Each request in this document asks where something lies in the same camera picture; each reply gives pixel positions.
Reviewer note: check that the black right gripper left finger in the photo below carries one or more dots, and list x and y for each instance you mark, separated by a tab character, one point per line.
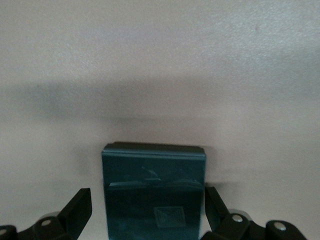
72	215

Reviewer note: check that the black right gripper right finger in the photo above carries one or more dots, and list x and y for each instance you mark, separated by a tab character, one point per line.
225	220

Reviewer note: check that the black phone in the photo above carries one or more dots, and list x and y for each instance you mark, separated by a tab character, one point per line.
153	190

